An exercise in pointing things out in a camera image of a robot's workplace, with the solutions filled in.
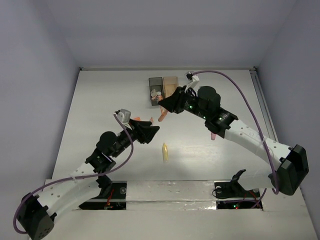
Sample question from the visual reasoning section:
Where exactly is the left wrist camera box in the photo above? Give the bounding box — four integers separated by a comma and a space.
114, 108, 131, 127

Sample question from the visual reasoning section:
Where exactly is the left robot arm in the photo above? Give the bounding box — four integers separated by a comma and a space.
13, 119, 160, 240

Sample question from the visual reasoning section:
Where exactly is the aluminium side rail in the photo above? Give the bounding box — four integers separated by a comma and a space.
249, 66, 290, 178

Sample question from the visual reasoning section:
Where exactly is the pink utility knife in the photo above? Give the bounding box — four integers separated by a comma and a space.
210, 133, 217, 141

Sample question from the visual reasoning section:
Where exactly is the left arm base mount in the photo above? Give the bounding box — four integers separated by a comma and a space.
78, 175, 127, 211

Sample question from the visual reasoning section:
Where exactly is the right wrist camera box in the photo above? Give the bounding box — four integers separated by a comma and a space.
185, 71, 200, 89

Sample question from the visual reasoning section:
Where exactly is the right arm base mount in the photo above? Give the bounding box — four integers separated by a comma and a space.
211, 169, 263, 210

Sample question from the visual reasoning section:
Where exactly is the clear plastic bin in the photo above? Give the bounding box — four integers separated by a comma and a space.
177, 75, 191, 87

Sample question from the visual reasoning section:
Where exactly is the orange utility knife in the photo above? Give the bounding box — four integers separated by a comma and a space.
158, 106, 168, 122

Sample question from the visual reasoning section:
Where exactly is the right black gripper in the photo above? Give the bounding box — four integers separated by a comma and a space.
158, 85, 209, 120

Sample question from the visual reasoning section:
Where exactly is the pink correction tape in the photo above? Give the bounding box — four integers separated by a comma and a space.
151, 91, 163, 103

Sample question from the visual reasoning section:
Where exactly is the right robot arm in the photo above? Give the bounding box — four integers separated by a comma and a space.
158, 86, 309, 196

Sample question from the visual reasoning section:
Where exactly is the smoky grey plastic bin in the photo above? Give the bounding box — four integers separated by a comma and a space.
148, 77, 165, 107

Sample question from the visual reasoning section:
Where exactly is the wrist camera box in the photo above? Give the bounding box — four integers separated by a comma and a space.
185, 71, 200, 89
114, 108, 131, 127

